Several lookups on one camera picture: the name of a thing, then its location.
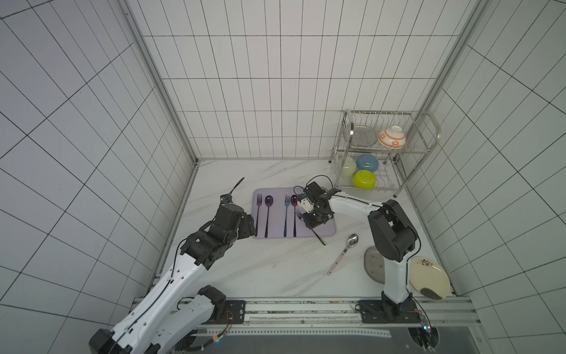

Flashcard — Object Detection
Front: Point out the rainbow handled fork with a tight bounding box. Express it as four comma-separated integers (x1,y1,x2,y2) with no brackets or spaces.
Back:
296,210,327,246

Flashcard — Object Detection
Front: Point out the blue metal fork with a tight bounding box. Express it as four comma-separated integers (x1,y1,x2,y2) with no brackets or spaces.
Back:
283,195,290,237

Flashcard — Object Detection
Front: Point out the purple metal fork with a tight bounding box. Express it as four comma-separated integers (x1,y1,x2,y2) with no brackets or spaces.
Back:
255,193,263,235

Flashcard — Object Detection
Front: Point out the pink handled silver spoon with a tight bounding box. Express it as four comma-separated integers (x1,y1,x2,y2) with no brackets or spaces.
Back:
327,234,359,276

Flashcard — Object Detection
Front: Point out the dark purple metal spoon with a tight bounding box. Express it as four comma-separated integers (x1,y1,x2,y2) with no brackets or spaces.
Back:
264,195,274,238

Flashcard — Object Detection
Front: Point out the magenta metal spoon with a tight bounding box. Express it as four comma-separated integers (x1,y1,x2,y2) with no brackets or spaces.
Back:
290,195,298,237

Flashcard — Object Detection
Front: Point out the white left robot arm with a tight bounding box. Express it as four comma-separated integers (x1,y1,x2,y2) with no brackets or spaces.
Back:
88,194,256,353

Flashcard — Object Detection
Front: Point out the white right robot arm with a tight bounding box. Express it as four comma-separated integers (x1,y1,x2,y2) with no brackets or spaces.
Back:
298,182,420,323

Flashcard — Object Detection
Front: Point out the lavender plastic tray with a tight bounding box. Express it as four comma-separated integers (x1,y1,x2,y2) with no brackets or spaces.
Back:
251,187,315,240

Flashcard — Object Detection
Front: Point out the pale green cup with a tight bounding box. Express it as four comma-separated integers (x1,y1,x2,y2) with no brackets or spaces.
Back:
340,156,358,178

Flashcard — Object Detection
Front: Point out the lime green bowl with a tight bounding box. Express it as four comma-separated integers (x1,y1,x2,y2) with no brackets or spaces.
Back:
352,170,377,189

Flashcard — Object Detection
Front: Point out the blue bowl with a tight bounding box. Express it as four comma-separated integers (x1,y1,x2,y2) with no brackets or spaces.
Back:
356,153,380,173

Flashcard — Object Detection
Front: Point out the grey oval plate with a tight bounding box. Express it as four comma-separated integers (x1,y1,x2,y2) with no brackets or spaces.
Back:
363,246,386,284

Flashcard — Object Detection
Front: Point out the steel dish rack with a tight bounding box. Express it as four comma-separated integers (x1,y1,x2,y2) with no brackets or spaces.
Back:
329,109,442,197

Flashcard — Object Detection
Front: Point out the grey round plate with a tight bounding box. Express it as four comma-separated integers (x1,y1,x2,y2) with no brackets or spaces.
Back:
343,125,378,148

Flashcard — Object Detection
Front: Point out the orange white bowl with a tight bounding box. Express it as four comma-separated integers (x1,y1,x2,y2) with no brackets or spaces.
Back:
378,125,406,149

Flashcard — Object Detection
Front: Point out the cream plate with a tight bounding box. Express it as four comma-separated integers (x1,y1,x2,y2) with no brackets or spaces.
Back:
408,257,450,299

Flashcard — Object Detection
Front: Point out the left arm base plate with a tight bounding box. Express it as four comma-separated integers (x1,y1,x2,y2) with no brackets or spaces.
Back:
209,299,246,325

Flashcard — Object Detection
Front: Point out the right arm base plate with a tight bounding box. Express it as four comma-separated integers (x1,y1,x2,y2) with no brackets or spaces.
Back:
355,299,422,325

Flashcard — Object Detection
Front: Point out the aluminium mounting rail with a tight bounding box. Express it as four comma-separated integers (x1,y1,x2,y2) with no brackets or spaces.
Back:
116,273,483,354

